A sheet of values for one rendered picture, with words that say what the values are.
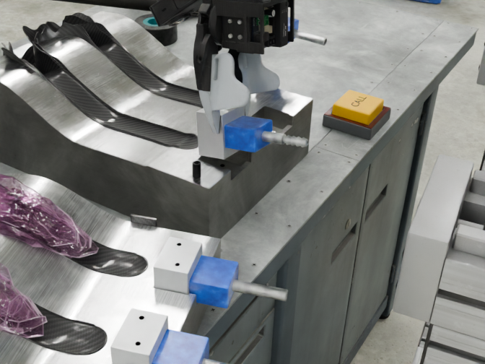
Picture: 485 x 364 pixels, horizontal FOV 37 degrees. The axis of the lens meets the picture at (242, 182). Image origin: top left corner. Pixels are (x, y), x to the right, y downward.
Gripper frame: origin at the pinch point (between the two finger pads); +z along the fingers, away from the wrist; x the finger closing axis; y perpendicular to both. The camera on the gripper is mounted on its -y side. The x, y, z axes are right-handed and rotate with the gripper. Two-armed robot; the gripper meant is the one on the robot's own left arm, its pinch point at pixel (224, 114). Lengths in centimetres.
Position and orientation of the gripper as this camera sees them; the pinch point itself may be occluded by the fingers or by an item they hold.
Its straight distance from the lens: 85.0
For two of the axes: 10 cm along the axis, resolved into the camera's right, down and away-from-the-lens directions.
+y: 8.6, 1.9, -4.8
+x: 5.2, -3.5, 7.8
